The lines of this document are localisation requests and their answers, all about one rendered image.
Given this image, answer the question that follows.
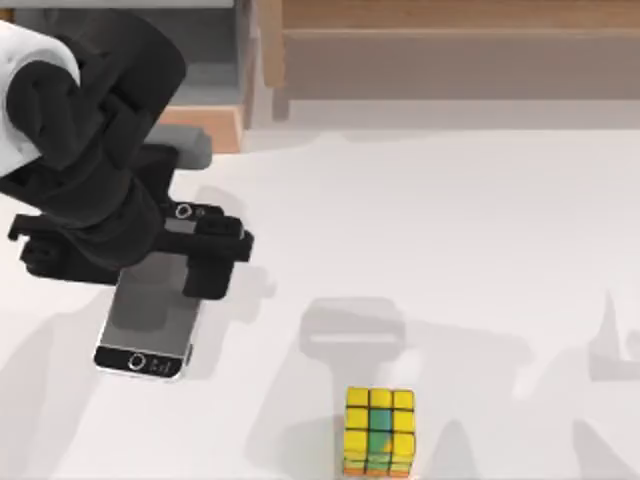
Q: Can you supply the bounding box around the black and silver mobile phone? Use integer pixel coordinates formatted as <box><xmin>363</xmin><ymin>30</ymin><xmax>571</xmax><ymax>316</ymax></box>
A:
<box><xmin>92</xmin><ymin>201</ymin><xmax>247</xmax><ymax>385</ymax></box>

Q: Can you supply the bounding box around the pale grey rounded box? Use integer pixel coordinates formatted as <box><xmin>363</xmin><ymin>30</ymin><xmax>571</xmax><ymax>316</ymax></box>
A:
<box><xmin>144</xmin><ymin>123</ymin><xmax>215</xmax><ymax>172</ymax></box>

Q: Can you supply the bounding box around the pale wooden drawer front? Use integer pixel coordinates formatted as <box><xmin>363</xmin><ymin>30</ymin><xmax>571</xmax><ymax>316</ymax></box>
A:
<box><xmin>158</xmin><ymin>104</ymin><xmax>247</xmax><ymax>152</ymax></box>

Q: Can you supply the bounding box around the yellow and green puzzle cube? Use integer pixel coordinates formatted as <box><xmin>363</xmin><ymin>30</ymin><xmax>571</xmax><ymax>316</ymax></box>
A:
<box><xmin>343</xmin><ymin>385</ymin><xmax>418</xmax><ymax>477</ymax></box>

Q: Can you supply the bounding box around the wooden open shelf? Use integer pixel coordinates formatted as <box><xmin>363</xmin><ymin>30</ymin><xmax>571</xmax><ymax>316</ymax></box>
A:
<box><xmin>252</xmin><ymin>0</ymin><xmax>640</xmax><ymax>121</ymax></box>

